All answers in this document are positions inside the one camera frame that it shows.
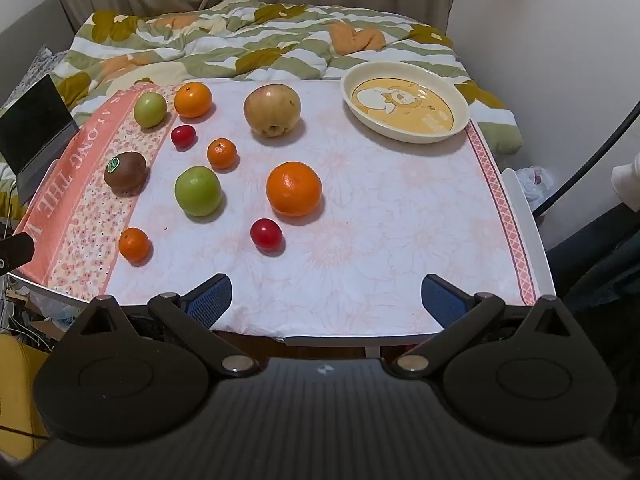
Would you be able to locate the white plastic bag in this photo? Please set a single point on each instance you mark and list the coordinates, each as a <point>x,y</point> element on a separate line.
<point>535,185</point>

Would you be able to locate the yellow-brown pear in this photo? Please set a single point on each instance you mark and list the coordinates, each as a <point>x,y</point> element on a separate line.
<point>272,110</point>

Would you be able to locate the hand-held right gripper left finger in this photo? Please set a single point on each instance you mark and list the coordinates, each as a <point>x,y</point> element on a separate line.
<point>211,297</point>

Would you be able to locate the pink floral tablecloth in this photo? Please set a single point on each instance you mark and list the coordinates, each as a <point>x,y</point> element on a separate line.
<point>390,220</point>

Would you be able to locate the small green apple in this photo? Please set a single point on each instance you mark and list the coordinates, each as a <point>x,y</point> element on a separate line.
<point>150,109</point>

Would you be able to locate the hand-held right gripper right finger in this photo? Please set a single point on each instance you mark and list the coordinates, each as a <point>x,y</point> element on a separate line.
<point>440,301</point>

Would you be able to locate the large orange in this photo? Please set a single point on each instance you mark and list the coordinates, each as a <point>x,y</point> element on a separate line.
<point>293,189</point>

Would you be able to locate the dark cloth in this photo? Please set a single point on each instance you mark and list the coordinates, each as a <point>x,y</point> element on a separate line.
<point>600,260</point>

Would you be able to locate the brown kiwi with green sticker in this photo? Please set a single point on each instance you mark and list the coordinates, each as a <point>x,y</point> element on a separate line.
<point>125,172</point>

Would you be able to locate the medium orange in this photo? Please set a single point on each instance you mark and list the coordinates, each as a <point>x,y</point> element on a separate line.
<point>193,100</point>

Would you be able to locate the white object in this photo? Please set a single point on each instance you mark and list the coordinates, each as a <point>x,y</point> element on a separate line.
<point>627,180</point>

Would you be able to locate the small mandarin orange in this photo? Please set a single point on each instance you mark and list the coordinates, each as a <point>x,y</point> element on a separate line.
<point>134,245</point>
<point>221,153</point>

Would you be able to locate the black laptop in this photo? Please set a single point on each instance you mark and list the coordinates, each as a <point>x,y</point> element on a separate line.
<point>35,130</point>

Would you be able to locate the yellow box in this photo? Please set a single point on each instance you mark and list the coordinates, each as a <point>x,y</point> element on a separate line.
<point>20,385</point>

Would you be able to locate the red cherry tomato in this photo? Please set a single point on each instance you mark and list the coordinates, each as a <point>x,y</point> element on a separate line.
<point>266,234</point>
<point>182,136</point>

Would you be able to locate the cream plate with yellow cartoon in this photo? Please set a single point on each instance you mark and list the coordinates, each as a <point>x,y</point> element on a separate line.
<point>406,102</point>

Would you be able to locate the green and white floral blanket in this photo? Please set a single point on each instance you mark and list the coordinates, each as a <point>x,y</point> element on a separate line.
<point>280,45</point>

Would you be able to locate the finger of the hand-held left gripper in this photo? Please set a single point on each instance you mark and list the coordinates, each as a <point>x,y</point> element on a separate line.
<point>15,254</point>

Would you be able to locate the large green apple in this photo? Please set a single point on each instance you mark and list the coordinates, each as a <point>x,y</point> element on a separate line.
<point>197,191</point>

